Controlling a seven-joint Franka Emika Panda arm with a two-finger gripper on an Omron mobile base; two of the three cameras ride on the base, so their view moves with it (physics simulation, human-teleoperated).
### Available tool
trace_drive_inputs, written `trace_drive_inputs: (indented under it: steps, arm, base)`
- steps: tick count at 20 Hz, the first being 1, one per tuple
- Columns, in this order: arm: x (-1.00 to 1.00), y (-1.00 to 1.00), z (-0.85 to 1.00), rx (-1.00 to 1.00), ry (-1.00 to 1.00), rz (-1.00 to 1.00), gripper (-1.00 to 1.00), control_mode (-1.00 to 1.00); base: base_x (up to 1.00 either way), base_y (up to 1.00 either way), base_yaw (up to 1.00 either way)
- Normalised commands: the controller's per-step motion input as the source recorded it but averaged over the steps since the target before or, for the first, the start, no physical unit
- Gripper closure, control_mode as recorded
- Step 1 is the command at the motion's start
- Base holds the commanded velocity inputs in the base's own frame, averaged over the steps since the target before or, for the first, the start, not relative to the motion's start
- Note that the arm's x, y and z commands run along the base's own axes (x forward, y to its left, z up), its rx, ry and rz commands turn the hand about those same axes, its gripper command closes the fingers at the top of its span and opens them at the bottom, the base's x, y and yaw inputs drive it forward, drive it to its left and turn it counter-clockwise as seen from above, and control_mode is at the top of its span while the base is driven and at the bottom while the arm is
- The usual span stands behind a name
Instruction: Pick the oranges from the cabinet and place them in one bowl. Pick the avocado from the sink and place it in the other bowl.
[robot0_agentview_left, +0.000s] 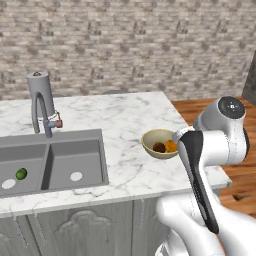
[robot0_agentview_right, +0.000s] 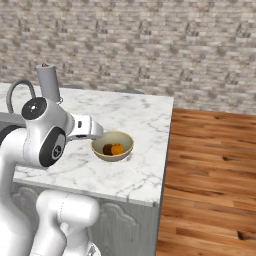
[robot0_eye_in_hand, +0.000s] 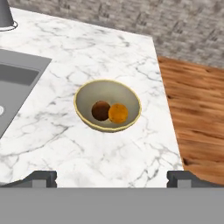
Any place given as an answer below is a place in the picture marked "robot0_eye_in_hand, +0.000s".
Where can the grey sink basin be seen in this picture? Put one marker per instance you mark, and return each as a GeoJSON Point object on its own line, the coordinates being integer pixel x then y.
{"type": "Point", "coordinates": [14, 84]}

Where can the grey tap base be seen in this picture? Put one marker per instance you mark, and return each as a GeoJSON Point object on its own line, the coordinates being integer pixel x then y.
{"type": "Point", "coordinates": [5, 14]}

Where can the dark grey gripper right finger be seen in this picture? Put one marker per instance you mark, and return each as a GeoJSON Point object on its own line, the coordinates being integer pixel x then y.
{"type": "Point", "coordinates": [180, 178]}

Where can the dark brown round fruit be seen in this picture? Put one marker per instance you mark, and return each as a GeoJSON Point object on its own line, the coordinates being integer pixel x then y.
{"type": "Point", "coordinates": [99, 110]}

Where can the orange fruit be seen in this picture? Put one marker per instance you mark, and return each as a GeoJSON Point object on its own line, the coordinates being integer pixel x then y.
{"type": "Point", "coordinates": [118, 113]}

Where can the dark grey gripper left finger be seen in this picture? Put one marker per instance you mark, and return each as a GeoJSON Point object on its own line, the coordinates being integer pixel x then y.
{"type": "Point", "coordinates": [43, 178]}

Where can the cream bowl with yellow rim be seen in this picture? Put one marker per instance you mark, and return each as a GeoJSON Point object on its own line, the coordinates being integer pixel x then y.
{"type": "Point", "coordinates": [87, 99]}

